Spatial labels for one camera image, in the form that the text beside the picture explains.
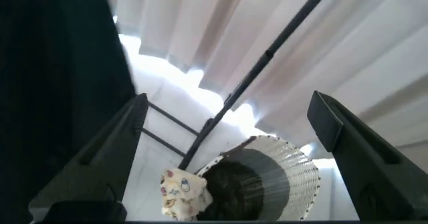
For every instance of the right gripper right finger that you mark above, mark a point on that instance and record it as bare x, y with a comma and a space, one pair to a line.
401, 190

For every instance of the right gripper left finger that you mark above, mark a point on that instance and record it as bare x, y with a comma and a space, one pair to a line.
83, 190

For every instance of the black garment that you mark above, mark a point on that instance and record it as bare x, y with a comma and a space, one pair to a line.
50, 67

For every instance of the white laundry basket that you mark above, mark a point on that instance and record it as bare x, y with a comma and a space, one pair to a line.
297, 184

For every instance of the black clothes rack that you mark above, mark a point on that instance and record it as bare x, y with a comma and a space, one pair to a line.
284, 39

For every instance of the cream printed garment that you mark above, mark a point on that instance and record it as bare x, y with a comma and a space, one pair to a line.
184, 194

